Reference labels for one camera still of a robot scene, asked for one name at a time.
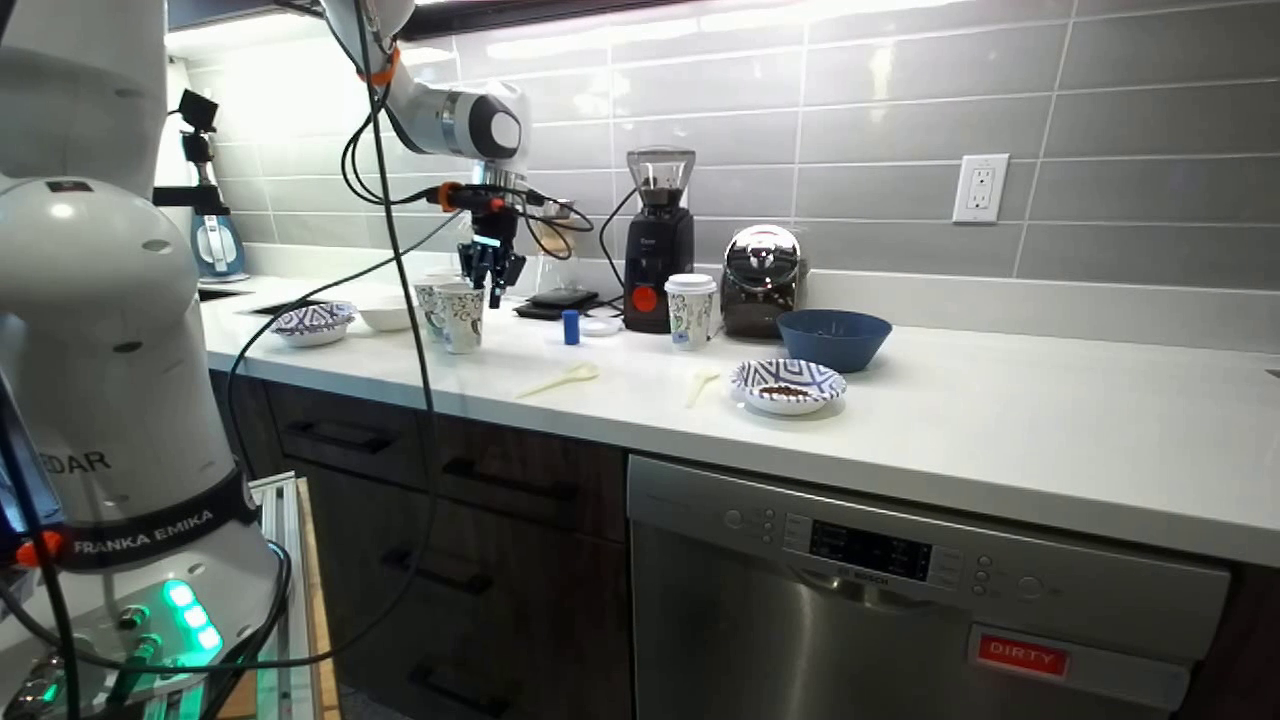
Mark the right white wall outlet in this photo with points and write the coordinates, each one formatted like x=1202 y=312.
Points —
x=980 y=184

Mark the dark wood drawer cabinet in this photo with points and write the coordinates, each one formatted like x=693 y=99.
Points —
x=470 y=568

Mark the small white lid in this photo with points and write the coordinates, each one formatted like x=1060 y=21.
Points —
x=601 y=320

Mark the dark blue bowl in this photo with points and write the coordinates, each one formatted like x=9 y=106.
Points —
x=841 y=340

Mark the black coffee grinder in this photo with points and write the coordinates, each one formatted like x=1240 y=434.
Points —
x=657 y=233

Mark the black digital scale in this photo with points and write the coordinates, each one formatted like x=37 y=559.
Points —
x=553 y=306

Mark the white bowl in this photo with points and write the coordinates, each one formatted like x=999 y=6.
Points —
x=386 y=319

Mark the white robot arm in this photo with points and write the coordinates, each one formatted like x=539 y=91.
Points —
x=132 y=562

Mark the lidded patterned paper cup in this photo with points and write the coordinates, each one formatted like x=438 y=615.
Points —
x=693 y=311

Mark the blue white patterned plate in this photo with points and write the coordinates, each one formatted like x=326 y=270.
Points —
x=787 y=384

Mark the black camera on stand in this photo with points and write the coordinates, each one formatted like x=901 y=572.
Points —
x=214 y=237

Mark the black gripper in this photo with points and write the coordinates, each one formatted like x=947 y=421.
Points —
x=494 y=244

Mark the stainless steel dishwasher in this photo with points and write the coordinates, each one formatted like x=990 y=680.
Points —
x=775 y=600

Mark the small blue cylinder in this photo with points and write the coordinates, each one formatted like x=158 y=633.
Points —
x=571 y=324

